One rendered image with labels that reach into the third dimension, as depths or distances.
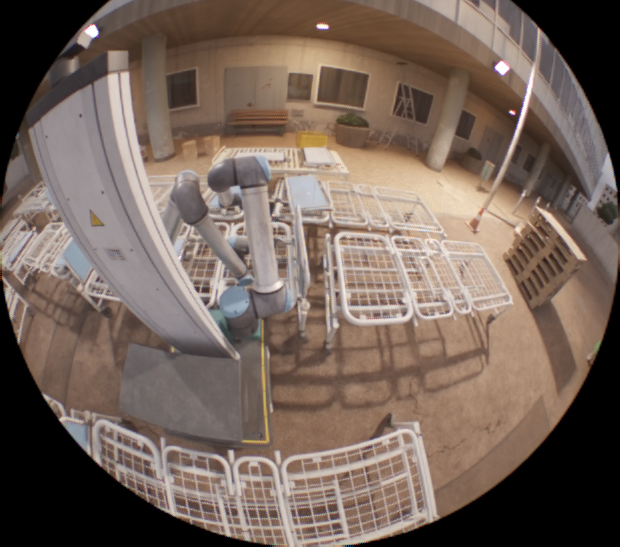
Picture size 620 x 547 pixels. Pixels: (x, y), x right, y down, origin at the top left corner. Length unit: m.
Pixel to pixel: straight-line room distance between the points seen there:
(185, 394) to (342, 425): 1.16
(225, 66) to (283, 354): 7.06
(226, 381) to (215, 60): 7.23
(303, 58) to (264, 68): 1.20
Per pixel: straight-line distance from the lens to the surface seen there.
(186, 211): 0.82
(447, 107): 6.57
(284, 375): 1.69
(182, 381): 0.93
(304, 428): 1.68
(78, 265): 2.23
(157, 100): 5.56
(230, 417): 0.86
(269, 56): 6.95
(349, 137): 6.06
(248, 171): 0.81
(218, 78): 7.16
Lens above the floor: 1.67
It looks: 42 degrees down
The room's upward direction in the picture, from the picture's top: 8 degrees clockwise
